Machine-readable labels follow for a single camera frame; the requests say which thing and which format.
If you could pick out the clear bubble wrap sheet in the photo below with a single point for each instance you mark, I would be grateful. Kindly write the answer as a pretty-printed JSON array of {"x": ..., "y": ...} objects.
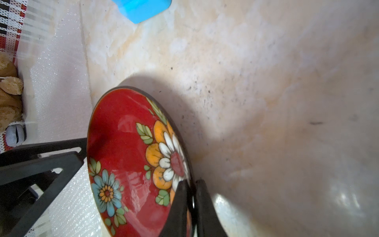
[{"x": 57, "y": 106}]

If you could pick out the brown teddy bear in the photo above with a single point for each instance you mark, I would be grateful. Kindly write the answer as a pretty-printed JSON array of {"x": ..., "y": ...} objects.
[{"x": 11, "y": 91}]

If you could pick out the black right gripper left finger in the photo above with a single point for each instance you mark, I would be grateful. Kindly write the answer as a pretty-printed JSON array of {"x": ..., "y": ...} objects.
[{"x": 179, "y": 222}]

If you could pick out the blue tape dispenser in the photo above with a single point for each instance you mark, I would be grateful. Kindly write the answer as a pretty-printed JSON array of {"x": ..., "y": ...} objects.
[{"x": 138, "y": 11}]

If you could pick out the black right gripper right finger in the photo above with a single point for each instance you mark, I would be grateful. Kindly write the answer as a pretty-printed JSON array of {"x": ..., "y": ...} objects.
[{"x": 207, "y": 221}]

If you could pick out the grey striped sock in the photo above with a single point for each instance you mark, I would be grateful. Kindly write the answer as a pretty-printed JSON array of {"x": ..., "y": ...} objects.
[{"x": 15, "y": 135}]

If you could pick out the red floral dinner plate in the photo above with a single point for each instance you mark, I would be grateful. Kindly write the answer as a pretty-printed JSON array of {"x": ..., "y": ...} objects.
[{"x": 136, "y": 159}]

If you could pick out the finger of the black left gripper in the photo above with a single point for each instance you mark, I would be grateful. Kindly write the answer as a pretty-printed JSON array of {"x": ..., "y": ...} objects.
[
  {"x": 17, "y": 222},
  {"x": 25, "y": 153}
]

